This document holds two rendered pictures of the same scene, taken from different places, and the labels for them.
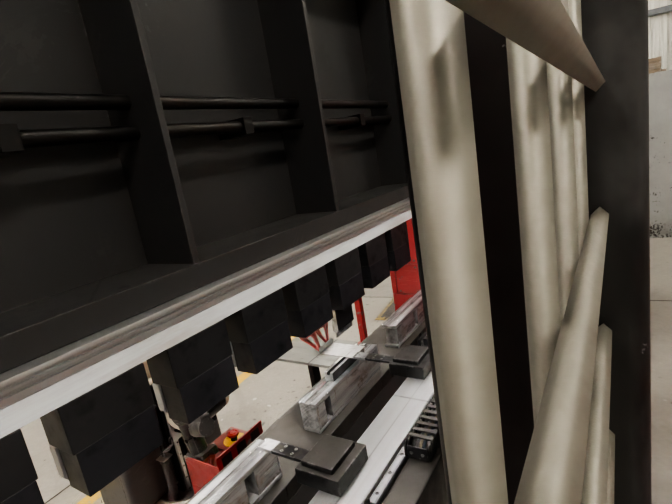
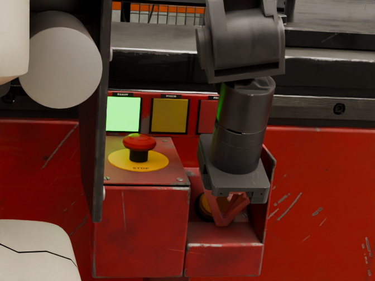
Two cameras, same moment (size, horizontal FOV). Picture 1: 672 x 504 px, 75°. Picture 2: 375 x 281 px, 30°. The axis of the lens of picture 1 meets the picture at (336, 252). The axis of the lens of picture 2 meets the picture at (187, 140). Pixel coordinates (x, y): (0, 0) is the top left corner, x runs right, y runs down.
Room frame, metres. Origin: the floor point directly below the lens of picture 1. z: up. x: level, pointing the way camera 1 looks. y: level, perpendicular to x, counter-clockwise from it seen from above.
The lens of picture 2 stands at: (1.82, 1.02, 1.08)
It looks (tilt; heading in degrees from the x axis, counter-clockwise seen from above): 19 degrees down; 225
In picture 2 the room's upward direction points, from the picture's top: 5 degrees clockwise
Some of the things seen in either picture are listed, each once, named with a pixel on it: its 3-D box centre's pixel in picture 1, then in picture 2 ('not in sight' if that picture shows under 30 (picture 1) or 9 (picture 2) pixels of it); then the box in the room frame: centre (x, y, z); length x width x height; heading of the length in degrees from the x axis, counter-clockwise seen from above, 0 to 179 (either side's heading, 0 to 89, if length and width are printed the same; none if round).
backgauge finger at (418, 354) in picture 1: (391, 357); not in sight; (1.25, -0.11, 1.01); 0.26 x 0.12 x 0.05; 56
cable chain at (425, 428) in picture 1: (445, 403); not in sight; (0.94, -0.20, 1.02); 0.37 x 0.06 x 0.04; 146
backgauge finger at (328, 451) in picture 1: (304, 452); not in sight; (0.86, 0.15, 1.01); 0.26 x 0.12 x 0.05; 56
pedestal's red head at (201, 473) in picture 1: (228, 457); (174, 180); (1.26, 0.46, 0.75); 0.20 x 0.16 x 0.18; 146
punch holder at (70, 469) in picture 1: (103, 421); not in sight; (0.70, 0.45, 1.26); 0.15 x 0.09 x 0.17; 146
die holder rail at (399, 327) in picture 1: (414, 312); not in sight; (1.79, -0.29, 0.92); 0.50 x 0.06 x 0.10; 146
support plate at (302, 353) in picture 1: (312, 350); not in sight; (1.42, 0.14, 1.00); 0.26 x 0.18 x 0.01; 56
